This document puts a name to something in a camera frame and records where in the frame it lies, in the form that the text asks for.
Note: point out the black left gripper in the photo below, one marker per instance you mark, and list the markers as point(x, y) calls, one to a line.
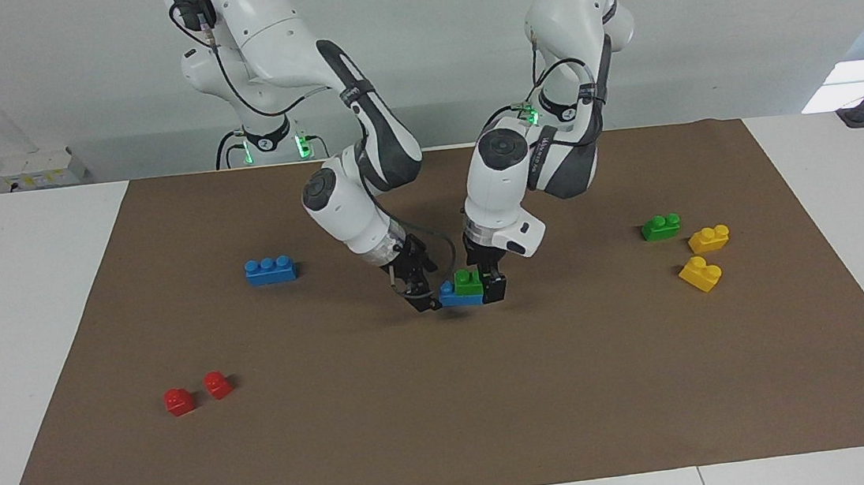
point(484, 252)

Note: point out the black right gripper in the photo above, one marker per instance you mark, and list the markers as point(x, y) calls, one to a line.
point(412, 256)

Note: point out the green two-stud toy block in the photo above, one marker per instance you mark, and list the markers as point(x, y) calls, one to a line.
point(660, 228)
point(469, 282)

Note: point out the blue three-stud toy block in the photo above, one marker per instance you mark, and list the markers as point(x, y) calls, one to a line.
point(457, 298)
point(270, 271)

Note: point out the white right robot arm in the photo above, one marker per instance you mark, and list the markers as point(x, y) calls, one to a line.
point(345, 203)

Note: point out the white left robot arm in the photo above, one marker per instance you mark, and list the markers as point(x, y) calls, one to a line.
point(505, 180)

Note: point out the yellow two-stud toy block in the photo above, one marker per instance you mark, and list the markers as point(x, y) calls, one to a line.
point(700, 274)
point(709, 239)

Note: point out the red one-stud toy block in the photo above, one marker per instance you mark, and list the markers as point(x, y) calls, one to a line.
point(179, 402)
point(217, 386)

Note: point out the brown table mat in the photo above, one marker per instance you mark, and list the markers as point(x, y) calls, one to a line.
point(447, 399)

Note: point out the white power strip box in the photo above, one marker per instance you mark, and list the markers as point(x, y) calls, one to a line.
point(43, 169)

